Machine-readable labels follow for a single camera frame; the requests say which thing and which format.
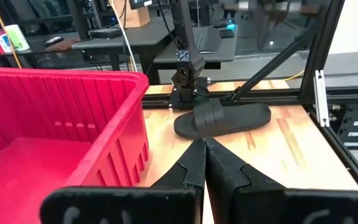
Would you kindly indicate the silver metal frame bracket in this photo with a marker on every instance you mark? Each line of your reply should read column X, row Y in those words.
column 321, row 99

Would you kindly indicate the black aluminium rig frame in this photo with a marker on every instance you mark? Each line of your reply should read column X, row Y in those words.
column 319, row 46

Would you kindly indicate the red plastic bin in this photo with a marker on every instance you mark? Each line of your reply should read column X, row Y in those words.
column 26, row 171

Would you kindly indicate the black remote control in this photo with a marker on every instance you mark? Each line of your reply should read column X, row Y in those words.
column 54, row 41

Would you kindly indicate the light green wipes canister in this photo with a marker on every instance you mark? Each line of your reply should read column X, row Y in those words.
column 17, row 37

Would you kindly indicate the cardboard box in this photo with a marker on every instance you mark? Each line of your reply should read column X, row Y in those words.
column 135, row 15

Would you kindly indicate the grey background table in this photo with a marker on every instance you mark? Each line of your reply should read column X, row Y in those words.
column 219, row 49
column 141, row 34

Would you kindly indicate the black box with white labels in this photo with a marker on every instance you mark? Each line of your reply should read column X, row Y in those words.
column 353, row 130

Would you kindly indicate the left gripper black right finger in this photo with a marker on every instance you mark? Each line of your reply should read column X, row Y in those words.
column 259, row 205

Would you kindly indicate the black foam slide sandal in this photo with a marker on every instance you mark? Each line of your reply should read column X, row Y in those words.
column 244, row 116

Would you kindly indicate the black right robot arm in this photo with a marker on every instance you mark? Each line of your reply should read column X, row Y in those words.
column 186, row 31

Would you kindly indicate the flat black electronic device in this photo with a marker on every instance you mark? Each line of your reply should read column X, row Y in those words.
column 106, row 32

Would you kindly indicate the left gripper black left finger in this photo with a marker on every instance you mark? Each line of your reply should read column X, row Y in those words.
column 135, row 205

